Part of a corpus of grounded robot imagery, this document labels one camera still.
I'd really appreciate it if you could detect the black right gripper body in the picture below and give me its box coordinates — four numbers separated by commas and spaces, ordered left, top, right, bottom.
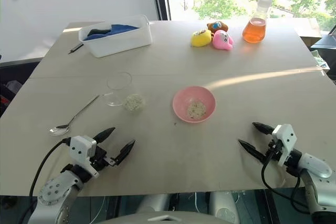
264, 141, 283, 163

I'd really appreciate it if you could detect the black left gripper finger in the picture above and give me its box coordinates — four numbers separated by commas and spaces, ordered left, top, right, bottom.
93, 127, 116, 144
113, 139, 137, 166

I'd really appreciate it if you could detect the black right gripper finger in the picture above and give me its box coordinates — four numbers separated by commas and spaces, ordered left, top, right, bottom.
252, 122, 275, 136
238, 138, 268, 163

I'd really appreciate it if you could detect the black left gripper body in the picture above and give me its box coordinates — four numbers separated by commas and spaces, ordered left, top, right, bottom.
90, 145, 117, 172

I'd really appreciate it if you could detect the clear glass cup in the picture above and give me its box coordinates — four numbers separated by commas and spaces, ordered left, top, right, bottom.
101, 72, 146, 114

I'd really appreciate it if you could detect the silver metal spoon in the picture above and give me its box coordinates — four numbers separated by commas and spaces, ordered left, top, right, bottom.
49, 94, 101, 137

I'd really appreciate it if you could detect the pink plastic bowl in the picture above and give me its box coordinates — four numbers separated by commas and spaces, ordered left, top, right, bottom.
172, 86, 217, 124

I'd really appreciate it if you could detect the silver robot torso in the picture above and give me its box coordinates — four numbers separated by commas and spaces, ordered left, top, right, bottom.
94, 191, 241, 224

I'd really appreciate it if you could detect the black pen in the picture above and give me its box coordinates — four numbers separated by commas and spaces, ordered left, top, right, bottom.
68, 42, 85, 55

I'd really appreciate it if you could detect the white plastic storage bin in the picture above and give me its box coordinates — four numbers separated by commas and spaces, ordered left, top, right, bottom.
78, 14, 153, 58

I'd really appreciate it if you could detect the pink plush toy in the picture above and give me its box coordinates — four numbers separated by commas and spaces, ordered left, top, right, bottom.
212, 29, 234, 50

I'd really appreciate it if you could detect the glass flask with orange liquid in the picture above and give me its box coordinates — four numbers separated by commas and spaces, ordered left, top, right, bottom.
242, 0, 273, 44

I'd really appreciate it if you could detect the blue cloth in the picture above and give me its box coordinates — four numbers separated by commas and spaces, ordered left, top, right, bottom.
83, 24, 140, 41

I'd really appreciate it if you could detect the cardboard box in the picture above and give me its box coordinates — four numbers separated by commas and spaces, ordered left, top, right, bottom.
293, 18, 323, 49

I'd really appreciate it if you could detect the yellow plush toy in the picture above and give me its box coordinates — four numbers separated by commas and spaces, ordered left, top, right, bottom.
190, 28, 213, 48

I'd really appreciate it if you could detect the brown plush toy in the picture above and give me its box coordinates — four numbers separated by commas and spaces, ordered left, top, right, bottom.
206, 20, 229, 34

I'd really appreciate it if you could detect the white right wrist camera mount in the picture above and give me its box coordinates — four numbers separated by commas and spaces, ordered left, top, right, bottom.
271, 123, 298, 167

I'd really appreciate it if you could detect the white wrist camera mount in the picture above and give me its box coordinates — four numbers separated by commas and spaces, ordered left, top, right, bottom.
271, 123, 298, 167
68, 135, 100, 178

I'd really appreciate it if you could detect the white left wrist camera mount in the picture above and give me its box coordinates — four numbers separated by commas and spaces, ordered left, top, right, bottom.
68, 135, 100, 178

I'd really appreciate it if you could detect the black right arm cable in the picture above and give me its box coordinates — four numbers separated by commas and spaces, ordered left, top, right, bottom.
260, 147, 312, 215

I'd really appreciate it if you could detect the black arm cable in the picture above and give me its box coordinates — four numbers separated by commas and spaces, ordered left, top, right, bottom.
28, 137, 71, 197
260, 147, 312, 215

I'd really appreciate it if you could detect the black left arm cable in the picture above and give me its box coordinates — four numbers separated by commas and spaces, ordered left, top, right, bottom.
28, 137, 71, 197

